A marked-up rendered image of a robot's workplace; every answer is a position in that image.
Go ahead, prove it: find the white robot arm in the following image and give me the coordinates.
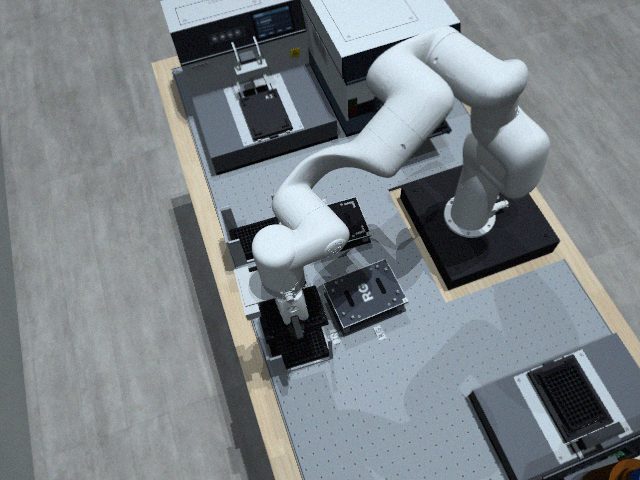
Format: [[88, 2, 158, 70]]
[[234, 26, 550, 321]]

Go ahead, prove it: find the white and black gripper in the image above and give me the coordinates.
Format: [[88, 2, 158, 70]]
[[275, 284, 309, 340]]

